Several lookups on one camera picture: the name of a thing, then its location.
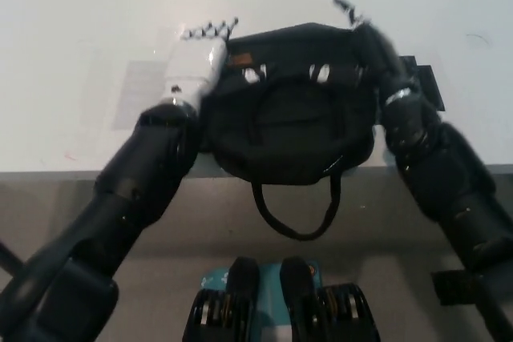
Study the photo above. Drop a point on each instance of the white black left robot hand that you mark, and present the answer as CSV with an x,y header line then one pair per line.
x,y
192,69

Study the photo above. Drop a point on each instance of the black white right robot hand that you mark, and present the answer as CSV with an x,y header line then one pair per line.
x,y
384,61

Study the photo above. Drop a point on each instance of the black soft travel bag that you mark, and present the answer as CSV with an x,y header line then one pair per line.
x,y
288,129

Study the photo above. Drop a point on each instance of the black teal robot torso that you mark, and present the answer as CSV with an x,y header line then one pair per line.
x,y
244,306

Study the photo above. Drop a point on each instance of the black tape patch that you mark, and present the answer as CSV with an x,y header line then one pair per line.
x,y
429,77

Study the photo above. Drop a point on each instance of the clear tape patch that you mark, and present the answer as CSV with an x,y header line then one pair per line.
x,y
138,93

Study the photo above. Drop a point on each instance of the black table leg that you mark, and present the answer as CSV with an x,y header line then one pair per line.
x,y
497,310
10,258

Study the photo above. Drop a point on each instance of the black floor bracket plate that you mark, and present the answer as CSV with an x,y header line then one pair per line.
x,y
453,288

